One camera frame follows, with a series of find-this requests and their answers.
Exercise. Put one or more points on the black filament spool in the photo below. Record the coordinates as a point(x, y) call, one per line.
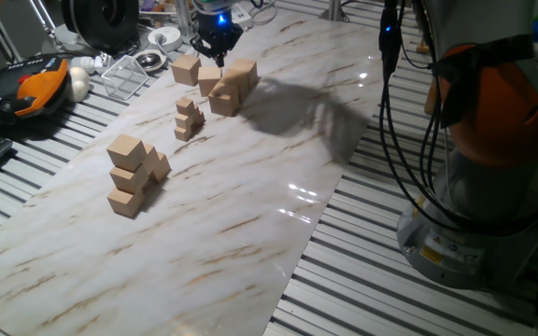
point(101, 23)

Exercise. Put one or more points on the large wooden cube block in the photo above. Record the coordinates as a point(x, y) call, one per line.
point(248, 70)
point(224, 102)
point(186, 70)
point(208, 80)
point(240, 83)

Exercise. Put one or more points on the medium wooden cube block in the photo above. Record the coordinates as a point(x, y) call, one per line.
point(151, 158)
point(125, 203)
point(161, 168)
point(126, 153)
point(128, 181)

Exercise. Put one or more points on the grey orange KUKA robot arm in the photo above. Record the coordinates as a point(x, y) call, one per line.
point(493, 102)

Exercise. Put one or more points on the metal bowl with white rim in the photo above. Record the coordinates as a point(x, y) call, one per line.
point(150, 60)

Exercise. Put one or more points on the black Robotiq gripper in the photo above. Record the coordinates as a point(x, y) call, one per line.
point(217, 37)

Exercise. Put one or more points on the clear gridded plastic box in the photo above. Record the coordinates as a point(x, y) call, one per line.
point(124, 77)

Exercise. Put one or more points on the round white power socket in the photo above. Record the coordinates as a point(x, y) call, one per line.
point(166, 38)

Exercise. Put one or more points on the marble pattern table mat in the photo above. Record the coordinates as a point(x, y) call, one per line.
point(203, 233)

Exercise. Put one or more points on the small wooden cube block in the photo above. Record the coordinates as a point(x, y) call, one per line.
point(185, 106)
point(200, 118)
point(196, 113)
point(182, 134)
point(183, 122)

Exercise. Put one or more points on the aluminium frame post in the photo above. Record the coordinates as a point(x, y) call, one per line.
point(183, 16)
point(334, 10)

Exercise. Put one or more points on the white power strip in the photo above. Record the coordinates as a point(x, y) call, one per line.
point(243, 16)

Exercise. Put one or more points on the white egg shaped object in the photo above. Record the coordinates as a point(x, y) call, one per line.
point(78, 84)

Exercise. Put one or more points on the white power adapter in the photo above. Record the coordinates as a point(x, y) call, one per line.
point(84, 63)

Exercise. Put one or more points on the black orange teach pendant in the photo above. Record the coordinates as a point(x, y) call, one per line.
point(21, 91)

